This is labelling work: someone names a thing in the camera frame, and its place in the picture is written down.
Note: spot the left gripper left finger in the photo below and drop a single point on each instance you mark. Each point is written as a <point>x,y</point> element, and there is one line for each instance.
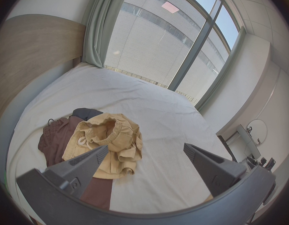
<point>76,172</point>

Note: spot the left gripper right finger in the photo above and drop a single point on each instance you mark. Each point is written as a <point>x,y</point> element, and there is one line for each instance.
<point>214,172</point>

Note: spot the tan shorts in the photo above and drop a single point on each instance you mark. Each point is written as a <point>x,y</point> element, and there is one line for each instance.
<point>125,137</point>

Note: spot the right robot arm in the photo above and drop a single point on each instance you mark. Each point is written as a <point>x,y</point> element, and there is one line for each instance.
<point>248,139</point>

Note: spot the bed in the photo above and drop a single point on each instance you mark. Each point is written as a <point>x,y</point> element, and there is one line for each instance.
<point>146,97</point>

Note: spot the brown garment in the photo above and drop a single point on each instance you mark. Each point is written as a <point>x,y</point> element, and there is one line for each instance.
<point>55,146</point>

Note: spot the dark grey garment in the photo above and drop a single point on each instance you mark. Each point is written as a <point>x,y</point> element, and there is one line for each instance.
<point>85,113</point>

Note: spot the pale green curtain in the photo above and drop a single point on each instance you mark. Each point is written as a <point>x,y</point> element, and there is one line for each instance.
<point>99,31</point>

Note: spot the window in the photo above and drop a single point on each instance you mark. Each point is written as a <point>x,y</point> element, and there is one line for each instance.
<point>146,43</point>

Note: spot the round wall mirror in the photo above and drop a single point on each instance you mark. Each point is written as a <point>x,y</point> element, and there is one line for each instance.
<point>260,128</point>

